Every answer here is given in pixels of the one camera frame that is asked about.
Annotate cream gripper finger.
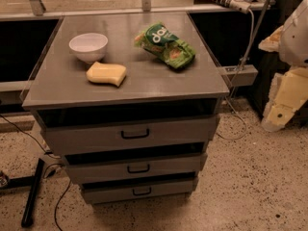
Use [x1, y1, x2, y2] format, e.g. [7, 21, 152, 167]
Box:
[261, 67, 308, 132]

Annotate grey top drawer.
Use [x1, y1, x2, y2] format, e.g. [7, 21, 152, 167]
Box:
[42, 115, 219, 156]

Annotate grey drawer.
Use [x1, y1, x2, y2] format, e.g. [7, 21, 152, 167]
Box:
[81, 177, 198, 204]
[42, 115, 219, 156]
[65, 153, 207, 184]

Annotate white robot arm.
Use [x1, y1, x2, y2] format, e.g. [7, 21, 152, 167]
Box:
[258, 0, 308, 132]

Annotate grey drawer cabinet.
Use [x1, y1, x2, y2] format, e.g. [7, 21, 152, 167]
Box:
[21, 12, 231, 156]

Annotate grey middle drawer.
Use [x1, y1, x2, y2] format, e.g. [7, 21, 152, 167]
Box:
[65, 153, 207, 184]

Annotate grey bottom drawer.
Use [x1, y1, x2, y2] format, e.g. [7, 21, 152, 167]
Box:
[81, 177, 198, 204]

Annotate green snack bag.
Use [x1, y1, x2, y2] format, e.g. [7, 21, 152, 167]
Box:
[134, 22, 195, 70]

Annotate yellow sponge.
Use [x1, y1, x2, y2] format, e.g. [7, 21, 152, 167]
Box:
[86, 62, 127, 87]

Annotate white bowl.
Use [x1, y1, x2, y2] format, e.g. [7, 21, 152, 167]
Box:
[68, 33, 109, 63]

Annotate black stand foot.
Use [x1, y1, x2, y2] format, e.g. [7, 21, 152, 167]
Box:
[0, 159, 44, 228]

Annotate white cable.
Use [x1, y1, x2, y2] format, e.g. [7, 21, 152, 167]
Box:
[215, 9, 256, 141]

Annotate black floor cable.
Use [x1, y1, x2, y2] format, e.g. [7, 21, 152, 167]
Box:
[42, 163, 73, 231]

